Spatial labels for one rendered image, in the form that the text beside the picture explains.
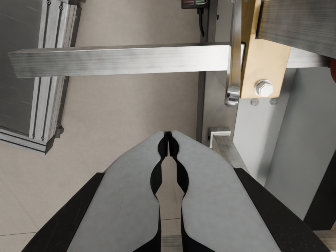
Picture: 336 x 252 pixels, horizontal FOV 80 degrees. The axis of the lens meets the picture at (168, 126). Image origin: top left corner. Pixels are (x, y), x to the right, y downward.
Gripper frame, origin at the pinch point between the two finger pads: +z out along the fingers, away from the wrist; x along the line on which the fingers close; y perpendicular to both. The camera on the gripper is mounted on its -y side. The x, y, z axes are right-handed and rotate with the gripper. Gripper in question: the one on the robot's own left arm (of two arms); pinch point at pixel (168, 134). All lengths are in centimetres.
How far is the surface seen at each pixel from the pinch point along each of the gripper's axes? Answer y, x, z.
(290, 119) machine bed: 19, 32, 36
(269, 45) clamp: -3.0, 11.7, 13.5
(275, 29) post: -4.9, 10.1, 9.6
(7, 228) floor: 152, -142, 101
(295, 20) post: -5.7, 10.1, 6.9
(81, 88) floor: 30, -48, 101
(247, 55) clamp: -2.0, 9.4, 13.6
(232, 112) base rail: 13.5, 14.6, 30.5
